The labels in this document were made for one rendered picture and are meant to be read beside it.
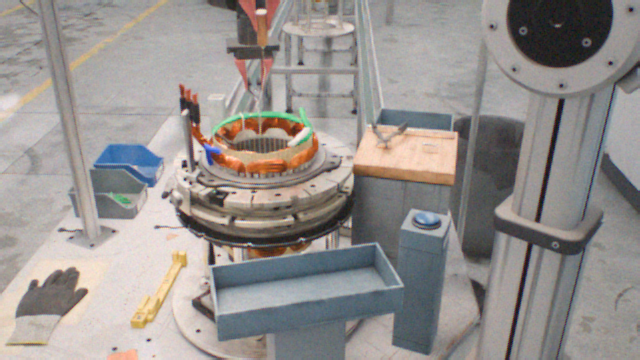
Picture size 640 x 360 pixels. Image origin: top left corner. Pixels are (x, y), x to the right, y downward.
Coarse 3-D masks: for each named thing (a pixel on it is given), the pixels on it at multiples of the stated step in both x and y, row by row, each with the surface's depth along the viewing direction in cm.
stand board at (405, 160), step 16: (368, 144) 120; (400, 144) 120; (416, 144) 120; (448, 144) 120; (368, 160) 113; (384, 160) 113; (400, 160) 113; (416, 160) 113; (432, 160) 113; (448, 160) 113; (384, 176) 112; (400, 176) 111; (416, 176) 110; (432, 176) 109; (448, 176) 109
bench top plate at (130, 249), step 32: (160, 192) 162; (64, 224) 147; (128, 224) 147; (160, 224) 147; (32, 256) 135; (64, 256) 135; (96, 256) 135; (128, 256) 135; (160, 256) 135; (192, 256) 135; (448, 256) 135; (128, 288) 125; (448, 288) 124; (96, 320) 116; (128, 320) 116; (160, 320) 116; (384, 320) 116; (448, 320) 116; (32, 352) 108; (64, 352) 108; (96, 352) 108; (192, 352) 108; (352, 352) 108; (384, 352) 108; (448, 352) 109
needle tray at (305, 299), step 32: (288, 256) 85; (320, 256) 87; (352, 256) 88; (384, 256) 85; (224, 288) 85; (256, 288) 85; (288, 288) 85; (320, 288) 85; (352, 288) 85; (384, 288) 79; (224, 320) 75; (256, 320) 76; (288, 320) 77; (320, 320) 78; (288, 352) 81; (320, 352) 83
